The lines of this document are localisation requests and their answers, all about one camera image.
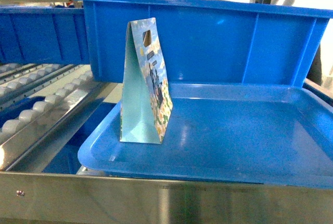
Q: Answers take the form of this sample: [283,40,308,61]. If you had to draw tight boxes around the standing flower gift bag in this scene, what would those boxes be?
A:
[120,18,173,144]

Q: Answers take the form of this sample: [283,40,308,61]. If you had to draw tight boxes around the blue plastic tray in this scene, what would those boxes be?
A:
[78,83,332,189]

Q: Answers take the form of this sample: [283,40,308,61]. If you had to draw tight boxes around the long blue crate left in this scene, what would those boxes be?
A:
[1,6,89,64]

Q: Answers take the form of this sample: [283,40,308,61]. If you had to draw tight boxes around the steel rack front rail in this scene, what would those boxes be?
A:
[1,172,332,223]

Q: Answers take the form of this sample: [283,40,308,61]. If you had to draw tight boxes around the large blue crate behind tray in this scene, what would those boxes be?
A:
[82,0,332,87]

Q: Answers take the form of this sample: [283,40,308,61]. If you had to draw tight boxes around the white roller conveyor track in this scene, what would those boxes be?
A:
[0,70,94,141]

